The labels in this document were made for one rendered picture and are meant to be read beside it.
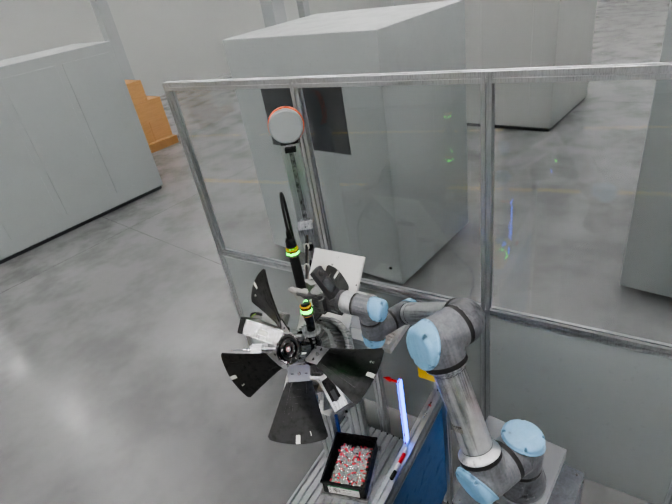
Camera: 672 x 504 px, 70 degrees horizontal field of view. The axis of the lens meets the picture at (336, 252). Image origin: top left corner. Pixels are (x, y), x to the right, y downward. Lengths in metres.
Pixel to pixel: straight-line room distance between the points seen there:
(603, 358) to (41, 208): 6.27
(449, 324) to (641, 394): 1.34
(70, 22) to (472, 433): 13.73
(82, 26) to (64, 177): 7.84
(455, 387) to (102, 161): 6.39
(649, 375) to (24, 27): 13.46
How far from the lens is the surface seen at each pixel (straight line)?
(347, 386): 1.78
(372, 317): 1.54
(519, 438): 1.50
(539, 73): 1.81
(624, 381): 2.41
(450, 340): 1.25
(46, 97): 6.94
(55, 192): 7.04
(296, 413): 1.95
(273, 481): 3.06
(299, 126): 2.16
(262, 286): 2.01
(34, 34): 14.02
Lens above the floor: 2.45
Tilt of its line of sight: 31 degrees down
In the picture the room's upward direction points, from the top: 10 degrees counter-clockwise
